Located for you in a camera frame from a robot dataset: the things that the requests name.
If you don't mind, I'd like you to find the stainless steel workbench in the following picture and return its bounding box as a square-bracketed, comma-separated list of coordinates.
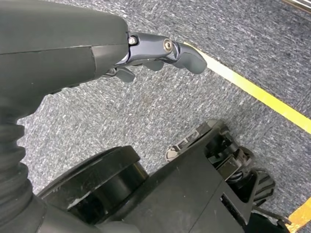
[282, 0, 311, 14]

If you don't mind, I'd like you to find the yellow floor tape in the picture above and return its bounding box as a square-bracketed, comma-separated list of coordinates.
[183, 42, 311, 233]

